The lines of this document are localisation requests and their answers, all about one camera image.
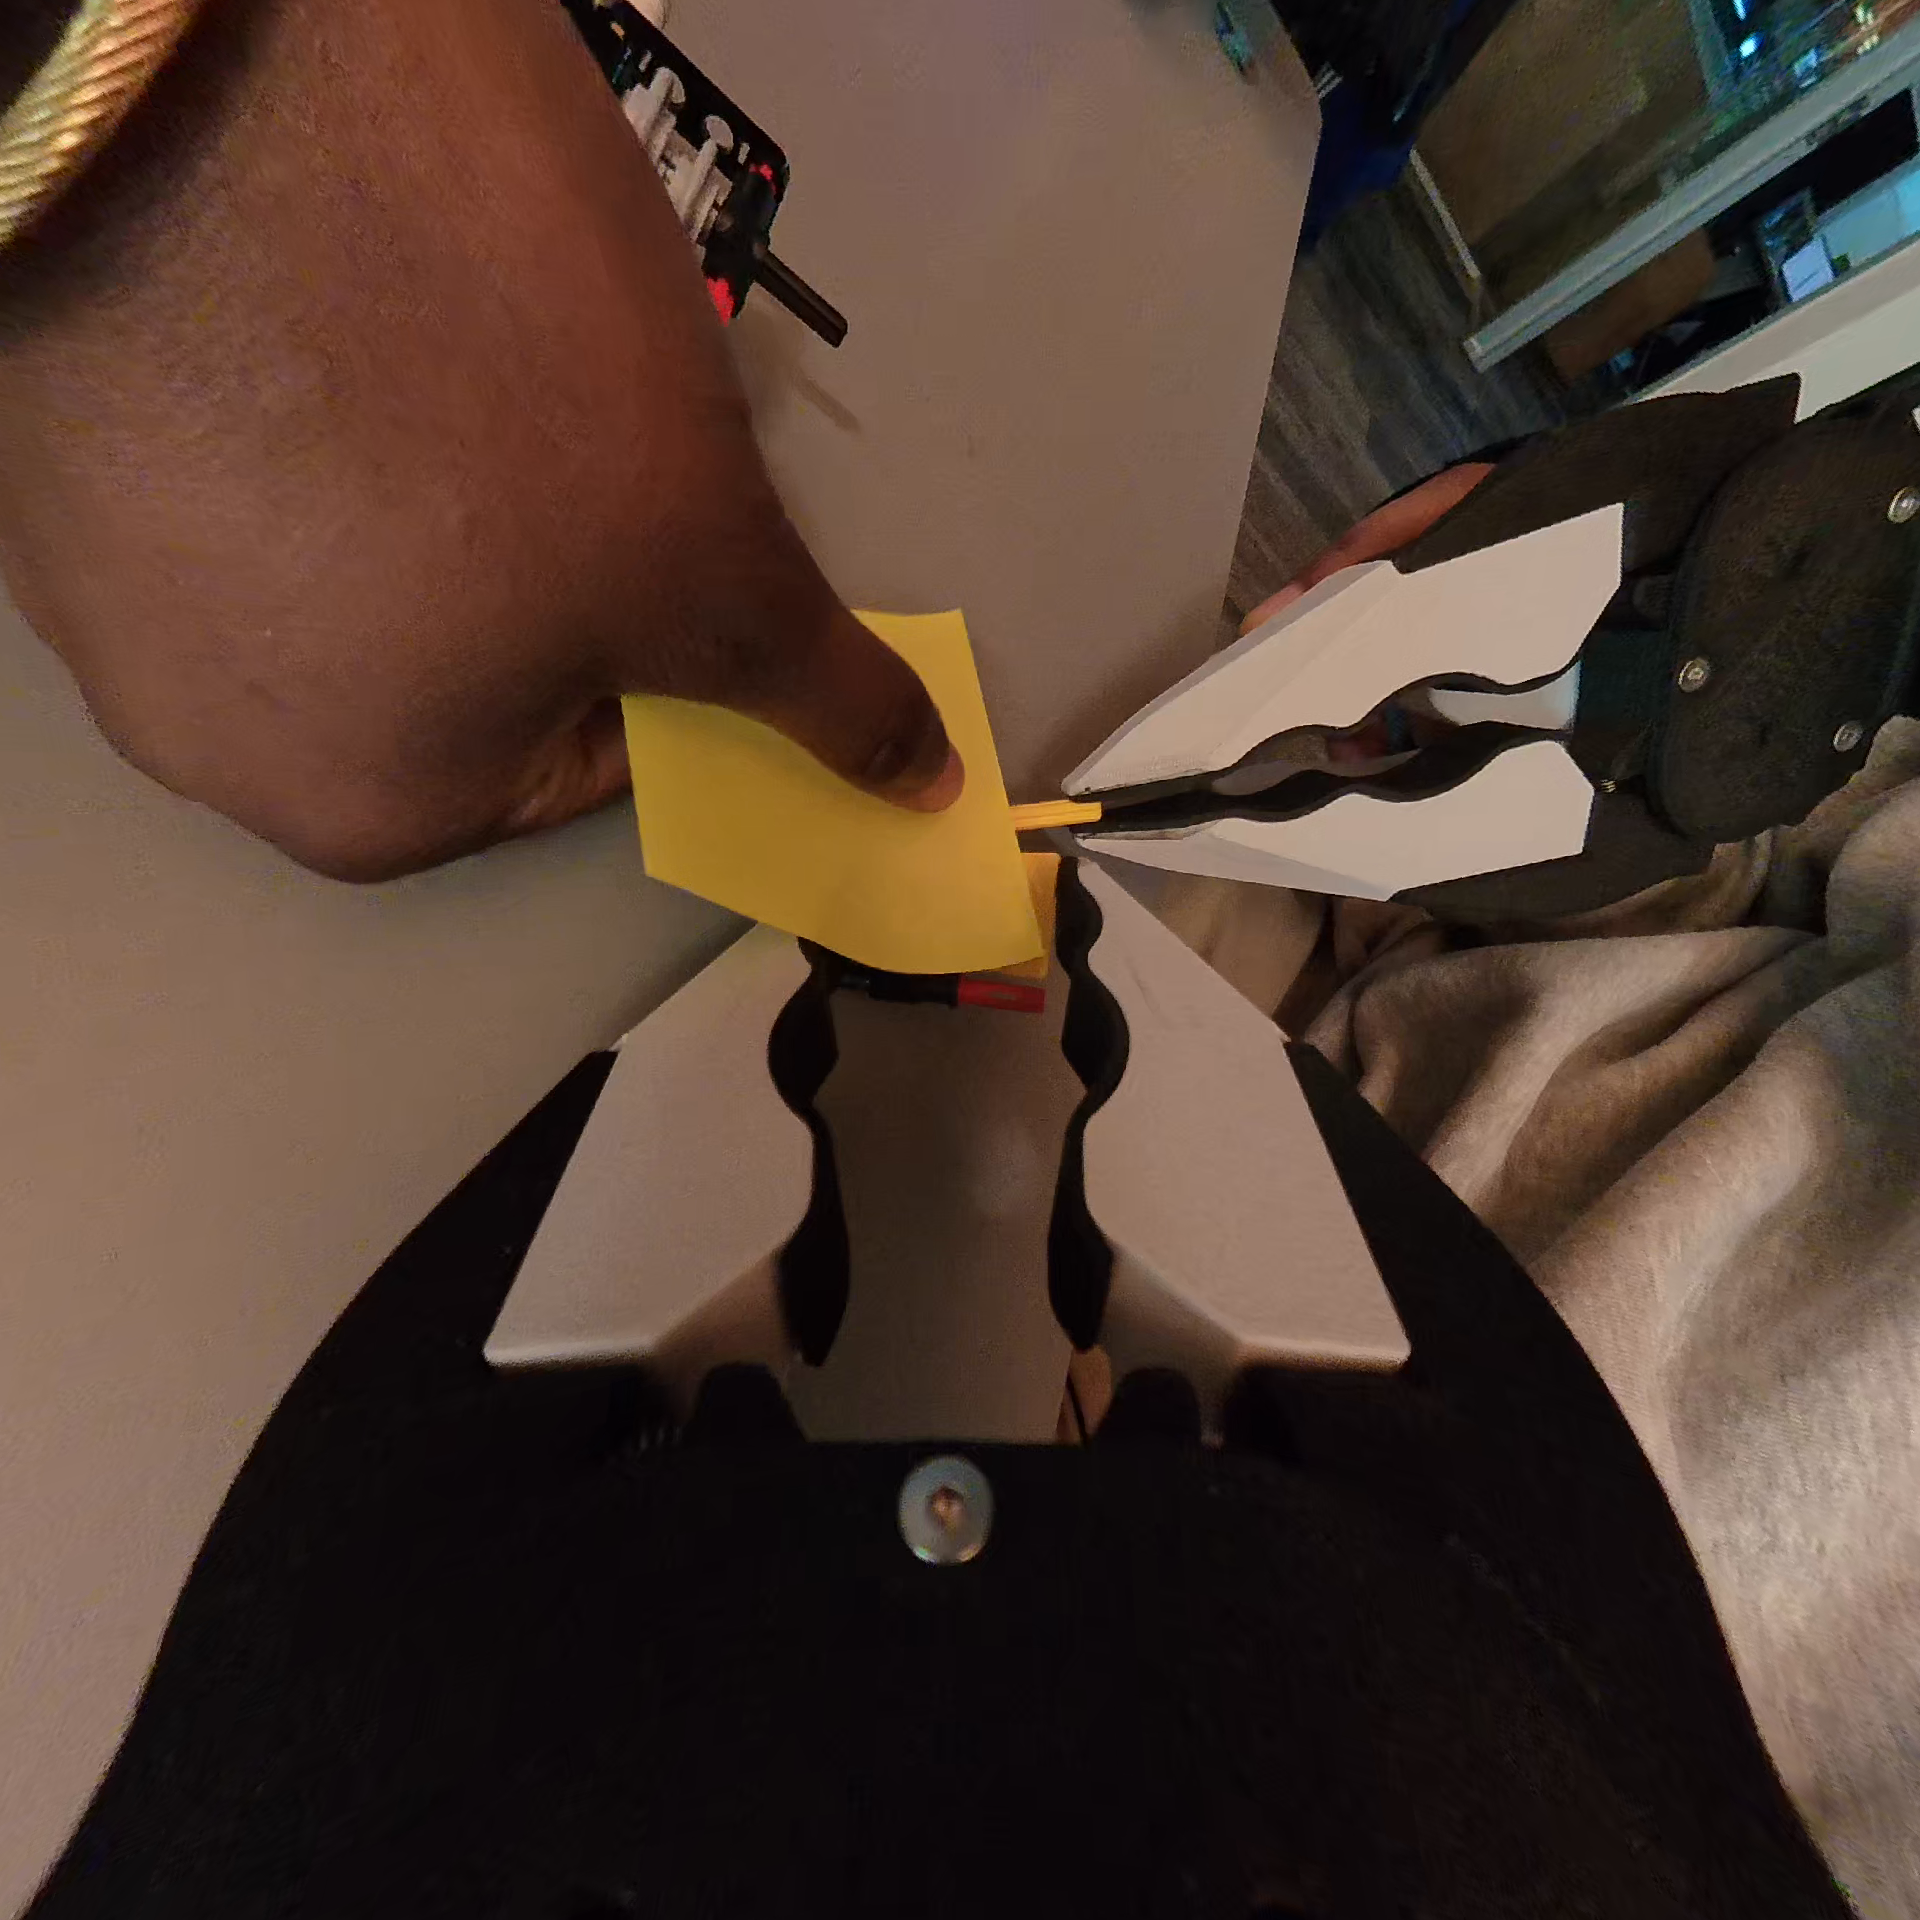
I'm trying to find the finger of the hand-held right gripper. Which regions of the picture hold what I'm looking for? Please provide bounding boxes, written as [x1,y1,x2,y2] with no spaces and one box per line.
[1062,501,1629,805]
[1070,717,1598,903]

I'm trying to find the red and black marker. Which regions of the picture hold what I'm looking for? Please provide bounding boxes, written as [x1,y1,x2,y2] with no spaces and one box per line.
[802,852,1062,1018]

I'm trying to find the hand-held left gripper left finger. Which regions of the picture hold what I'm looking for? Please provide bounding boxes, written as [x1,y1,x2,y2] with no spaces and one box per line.
[483,930,853,1372]

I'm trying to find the yellow sticky note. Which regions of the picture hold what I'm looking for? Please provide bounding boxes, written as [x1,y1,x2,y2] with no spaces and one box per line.
[620,608,1052,975]

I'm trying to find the grey sweatpants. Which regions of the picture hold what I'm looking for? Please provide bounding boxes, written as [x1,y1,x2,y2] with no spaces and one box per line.
[1082,704,1920,1920]

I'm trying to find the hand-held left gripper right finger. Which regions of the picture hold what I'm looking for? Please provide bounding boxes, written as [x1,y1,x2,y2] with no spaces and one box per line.
[1046,858,1414,1373]

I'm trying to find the person's right hand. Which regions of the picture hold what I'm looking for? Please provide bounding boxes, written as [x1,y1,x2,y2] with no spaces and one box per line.
[1239,461,1496,641]

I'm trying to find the black tool set card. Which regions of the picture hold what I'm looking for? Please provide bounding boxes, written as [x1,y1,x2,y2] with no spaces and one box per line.
[561,0,853,348]

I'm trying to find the gold bracelet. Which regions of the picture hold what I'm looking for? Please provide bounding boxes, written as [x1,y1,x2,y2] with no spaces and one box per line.
[0,0,204,247]

